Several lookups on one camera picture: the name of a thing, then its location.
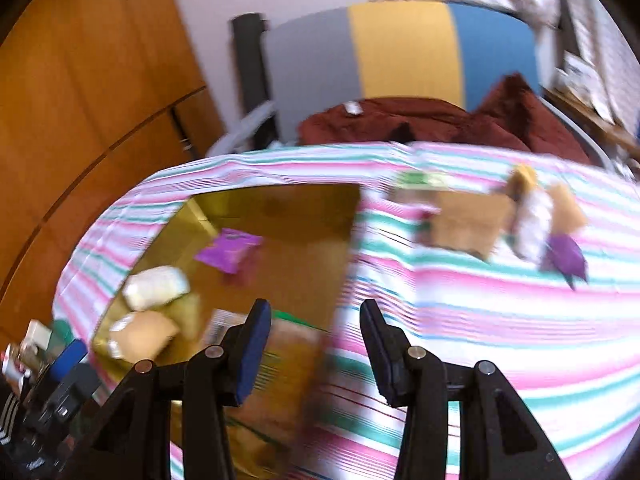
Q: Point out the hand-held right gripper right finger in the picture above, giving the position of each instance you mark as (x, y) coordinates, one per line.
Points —
(387, 365)

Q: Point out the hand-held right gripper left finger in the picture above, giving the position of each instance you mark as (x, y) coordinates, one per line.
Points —
(252, 355)

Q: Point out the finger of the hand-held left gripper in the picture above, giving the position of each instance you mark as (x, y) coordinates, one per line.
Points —
(70, 360)

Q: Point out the green printed box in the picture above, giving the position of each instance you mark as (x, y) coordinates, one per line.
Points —
(290, 360)

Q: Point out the pale yellow packet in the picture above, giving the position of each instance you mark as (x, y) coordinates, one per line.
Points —
(189, 312)

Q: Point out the small tan packet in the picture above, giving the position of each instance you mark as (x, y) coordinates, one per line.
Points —
(145, 335)
(567, 207)

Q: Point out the purple snack packet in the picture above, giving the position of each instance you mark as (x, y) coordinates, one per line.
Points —
(565, 255)
(227, 250)

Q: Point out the white plastic packet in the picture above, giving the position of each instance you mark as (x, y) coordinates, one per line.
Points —
(532, 225)
(155, 287)

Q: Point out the gold tin box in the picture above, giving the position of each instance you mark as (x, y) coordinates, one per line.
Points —
(300, 220)

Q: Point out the large brown packet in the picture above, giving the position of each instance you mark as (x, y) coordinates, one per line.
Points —
(470, 222)

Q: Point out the green white slim box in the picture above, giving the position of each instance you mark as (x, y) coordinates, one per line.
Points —
(420, 182)

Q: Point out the white square box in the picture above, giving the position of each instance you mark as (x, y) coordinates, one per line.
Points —
(36, 335)

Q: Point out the pink green striped bedsheet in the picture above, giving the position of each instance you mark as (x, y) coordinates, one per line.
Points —
(475, 320)

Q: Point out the white padded armrest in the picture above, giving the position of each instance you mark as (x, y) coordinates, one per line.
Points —
(245, 127)

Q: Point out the maroon garment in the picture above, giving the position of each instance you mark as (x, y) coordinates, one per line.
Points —
(440, 120)

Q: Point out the wooden wardrobe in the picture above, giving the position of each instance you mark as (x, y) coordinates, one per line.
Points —
(90, 85)

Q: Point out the grey yellow blue chair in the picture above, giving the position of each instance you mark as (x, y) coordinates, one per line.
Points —
(400, 50)

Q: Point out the wooden ledge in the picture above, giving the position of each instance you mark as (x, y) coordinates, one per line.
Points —
(600, 127)

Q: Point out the pale curtain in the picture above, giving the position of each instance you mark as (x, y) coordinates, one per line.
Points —
(600, 25)

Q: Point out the black post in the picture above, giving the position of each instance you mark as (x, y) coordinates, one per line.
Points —
(250, 60)

